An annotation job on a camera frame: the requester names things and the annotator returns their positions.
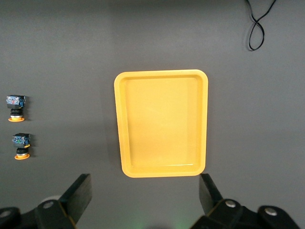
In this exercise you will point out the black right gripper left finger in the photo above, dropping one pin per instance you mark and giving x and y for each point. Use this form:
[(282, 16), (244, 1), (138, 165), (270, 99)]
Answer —
[(76, 198)]

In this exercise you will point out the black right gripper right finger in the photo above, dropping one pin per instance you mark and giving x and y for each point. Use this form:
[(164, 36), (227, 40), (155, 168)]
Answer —
[(209, 198)]

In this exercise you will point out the yellow plastic tray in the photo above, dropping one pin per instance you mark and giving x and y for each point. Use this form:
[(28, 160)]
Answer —
[(157, 152)]

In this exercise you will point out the yellow push button red-marked block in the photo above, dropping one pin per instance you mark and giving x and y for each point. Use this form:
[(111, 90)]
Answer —
[(15, 101)]

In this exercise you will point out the yellow push button green-marked block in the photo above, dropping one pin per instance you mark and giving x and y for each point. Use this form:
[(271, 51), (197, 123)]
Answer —
[(21, 140)]

